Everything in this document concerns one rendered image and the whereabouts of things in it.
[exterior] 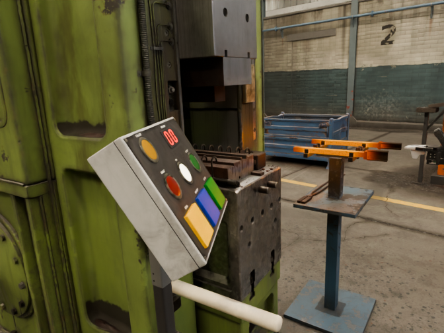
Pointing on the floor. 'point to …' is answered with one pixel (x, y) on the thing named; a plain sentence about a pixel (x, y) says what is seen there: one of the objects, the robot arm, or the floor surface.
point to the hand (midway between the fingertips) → (407, 146)
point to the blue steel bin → (303, 133)
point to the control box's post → (162, 296)
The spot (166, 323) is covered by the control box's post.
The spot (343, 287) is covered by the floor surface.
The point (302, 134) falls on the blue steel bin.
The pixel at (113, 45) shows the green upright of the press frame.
